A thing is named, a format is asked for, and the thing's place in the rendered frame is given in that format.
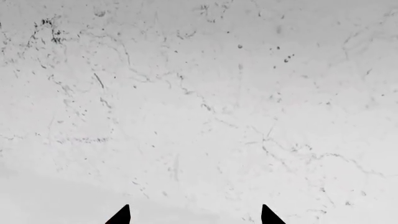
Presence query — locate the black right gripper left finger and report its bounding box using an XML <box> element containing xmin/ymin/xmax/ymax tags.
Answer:
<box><xmin>104</xmin><ymin>203</ymin><xmax>131</xmax><ymax>224</ymax></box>

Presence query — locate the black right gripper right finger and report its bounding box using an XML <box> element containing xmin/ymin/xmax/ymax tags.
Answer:
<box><xmin>261</xmin><ymin>203</ymin><xmax>287</xmax><ymax>224</ymax></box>

